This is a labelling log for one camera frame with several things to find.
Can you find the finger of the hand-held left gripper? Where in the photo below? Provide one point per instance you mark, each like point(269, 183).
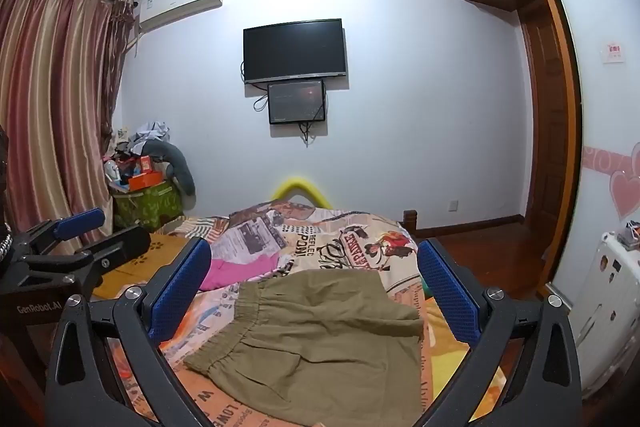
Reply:
point(120, 241)
point(80, 219)

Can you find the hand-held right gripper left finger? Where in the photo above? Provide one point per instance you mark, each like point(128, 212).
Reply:
point(180, 287)

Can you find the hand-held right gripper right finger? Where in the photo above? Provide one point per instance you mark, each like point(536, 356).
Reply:
point(447, 287)

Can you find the khaki pants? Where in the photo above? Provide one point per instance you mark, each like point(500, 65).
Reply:
point(310, 337)

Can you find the yellow paw print sheet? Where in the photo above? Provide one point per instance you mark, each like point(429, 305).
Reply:
point(160, 247)

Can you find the green storage box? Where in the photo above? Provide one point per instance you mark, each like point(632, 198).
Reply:
point(150, 207)

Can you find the pink cloth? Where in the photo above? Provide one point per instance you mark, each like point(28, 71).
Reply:
point(235, 269)

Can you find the orange box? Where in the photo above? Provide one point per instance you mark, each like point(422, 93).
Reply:
point(145, 181)

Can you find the wooden bedpost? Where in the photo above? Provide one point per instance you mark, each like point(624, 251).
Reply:
point(409, 221)

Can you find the newspaper print blanket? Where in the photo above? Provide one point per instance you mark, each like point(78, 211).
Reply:
point(350, 247)

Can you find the grey white clothes pile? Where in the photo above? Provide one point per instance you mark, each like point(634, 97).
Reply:
point(150, 134)

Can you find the pink striped curtain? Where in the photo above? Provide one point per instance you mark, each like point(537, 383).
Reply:
point(50, 107)

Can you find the yellow foam tube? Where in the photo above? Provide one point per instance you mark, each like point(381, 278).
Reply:
point(287, 187)

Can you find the white cabinet with stickers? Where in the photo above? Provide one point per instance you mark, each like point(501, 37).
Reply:
point(605, 307)

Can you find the small clutter on cabinet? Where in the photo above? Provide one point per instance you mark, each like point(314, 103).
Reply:
point(630, 234)

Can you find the wooden door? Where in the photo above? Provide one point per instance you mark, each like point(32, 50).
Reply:
point(545, 117)

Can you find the frosted door with heart stickers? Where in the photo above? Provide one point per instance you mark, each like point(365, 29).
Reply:
point(605, 132)

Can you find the white air conditioner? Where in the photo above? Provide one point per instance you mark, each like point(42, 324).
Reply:
point(180, 2)

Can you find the white wall outlet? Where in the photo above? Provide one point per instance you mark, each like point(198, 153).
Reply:
point(452, 206)

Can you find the small black wall monitor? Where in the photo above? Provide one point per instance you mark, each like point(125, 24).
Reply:
point(297, 102)

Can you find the black wall television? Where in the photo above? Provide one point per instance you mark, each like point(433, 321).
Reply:
point(294, 51)

